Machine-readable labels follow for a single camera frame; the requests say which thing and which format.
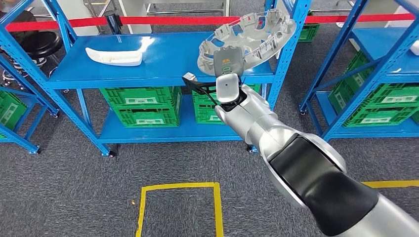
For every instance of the grey plastic wheel cover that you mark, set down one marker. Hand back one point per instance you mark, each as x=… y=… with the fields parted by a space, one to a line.
x=258 y=42

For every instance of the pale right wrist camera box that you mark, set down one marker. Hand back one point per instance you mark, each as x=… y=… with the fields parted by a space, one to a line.
x=190 y=77

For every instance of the blue metal shelf rack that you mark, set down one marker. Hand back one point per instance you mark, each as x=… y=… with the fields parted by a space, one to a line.
x=376 y=39
x=29 y=134
x=163 y=59

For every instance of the red barrier band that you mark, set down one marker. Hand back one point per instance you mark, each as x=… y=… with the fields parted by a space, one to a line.
x=163 y=20

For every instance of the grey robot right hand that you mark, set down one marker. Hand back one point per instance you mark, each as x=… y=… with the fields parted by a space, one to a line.
x=229 y=60

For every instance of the black round stool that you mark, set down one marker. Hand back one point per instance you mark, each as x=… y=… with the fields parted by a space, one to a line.
x=41 y=44

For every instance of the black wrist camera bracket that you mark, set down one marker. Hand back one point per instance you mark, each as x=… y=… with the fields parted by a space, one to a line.
x=199 y=87

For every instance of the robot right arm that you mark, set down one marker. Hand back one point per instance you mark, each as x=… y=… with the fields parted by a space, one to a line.
x=262 y=124

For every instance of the person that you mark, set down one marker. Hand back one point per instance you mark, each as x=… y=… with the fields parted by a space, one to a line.
x=23 y=17

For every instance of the white curved plastic part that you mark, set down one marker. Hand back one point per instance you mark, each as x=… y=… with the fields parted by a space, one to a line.
x=415 y=47
x=114 y=59

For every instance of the yellow floor tape square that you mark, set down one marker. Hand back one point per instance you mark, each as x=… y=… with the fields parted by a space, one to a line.
x=180 y=185

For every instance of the black barrier post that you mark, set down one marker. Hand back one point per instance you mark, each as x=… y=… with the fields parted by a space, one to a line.
x=113 y=21

